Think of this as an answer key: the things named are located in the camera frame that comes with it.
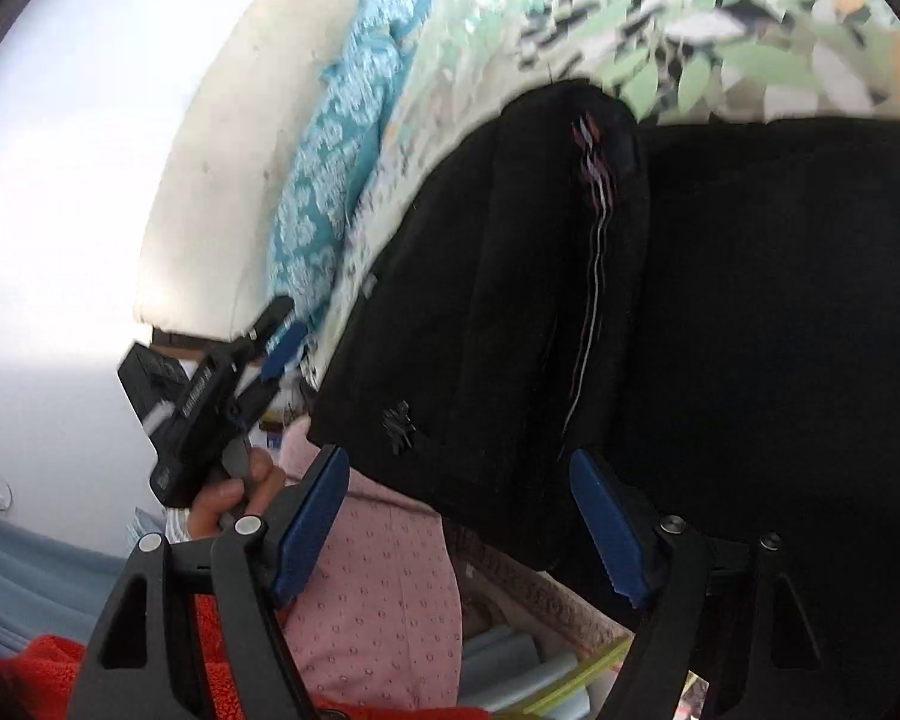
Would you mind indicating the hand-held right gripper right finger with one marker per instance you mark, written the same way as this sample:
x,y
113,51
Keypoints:
x,y
607,525

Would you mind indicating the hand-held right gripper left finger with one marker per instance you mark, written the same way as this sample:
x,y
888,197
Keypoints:
x,y
307,525

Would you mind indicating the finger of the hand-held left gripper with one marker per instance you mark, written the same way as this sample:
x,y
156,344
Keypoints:
x,y
285,345
274,315

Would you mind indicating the black pants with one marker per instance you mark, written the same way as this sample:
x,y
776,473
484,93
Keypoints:
x,y
720,315

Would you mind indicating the person's left hand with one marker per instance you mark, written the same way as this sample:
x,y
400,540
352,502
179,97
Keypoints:
x,y
232,499

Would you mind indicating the yellow-green plastic item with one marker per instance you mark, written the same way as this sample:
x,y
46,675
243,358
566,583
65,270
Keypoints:
x,y
570,679

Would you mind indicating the cream padded headboard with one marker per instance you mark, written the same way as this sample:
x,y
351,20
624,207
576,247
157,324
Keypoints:
x,y
217,165

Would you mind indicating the light blue cloth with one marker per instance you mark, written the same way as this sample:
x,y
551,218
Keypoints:
x,y
30,585

